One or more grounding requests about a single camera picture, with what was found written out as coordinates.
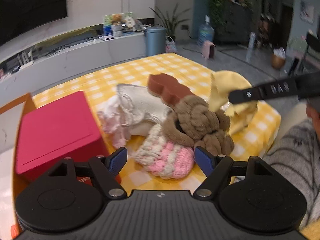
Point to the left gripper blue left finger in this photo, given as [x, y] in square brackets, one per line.
[104, 171]

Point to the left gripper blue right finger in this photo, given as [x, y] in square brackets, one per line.
[216, 169]

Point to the pink white knitted item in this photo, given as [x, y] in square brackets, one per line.
[162, 157]

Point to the brown plush scrunchie toy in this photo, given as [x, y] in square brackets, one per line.
[192, 124]

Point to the yellow cloth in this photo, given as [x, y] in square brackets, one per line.
[224, 96]

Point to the brown bear-shaped sponge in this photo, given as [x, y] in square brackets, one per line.
[167, 88]

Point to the grey sweater forearm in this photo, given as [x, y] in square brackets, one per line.
[296, 157]

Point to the person right hand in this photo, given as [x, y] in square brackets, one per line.
[314, 115]

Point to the gold pot with bag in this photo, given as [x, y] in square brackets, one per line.
[278, 58]

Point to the red box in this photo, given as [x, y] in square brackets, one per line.
[63, 128]

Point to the white lace cloth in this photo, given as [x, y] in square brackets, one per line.
[132, 111]

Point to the orange cardboard box white inside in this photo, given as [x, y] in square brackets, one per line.
[11, 184]

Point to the dark cabinet with plants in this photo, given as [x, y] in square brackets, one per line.
[231, 20]

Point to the pink space heater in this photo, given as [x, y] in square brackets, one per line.
[208, 50]

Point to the blue water jug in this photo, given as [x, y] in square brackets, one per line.
[206, 32]

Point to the white marble TV console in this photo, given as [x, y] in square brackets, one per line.
[72, 61]

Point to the pink woven handbag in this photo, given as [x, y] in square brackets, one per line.
[170, 45]

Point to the white wifi router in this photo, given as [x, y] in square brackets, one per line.
[25, 60]

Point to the blue-grey trash bin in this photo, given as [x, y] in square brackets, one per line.
[155, 40]

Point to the teddy bear on console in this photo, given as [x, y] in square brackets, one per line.
[117, 19]

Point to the green potted floor plant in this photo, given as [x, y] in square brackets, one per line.
[170, 22]

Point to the black wall television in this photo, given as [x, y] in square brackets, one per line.
[20, 16]

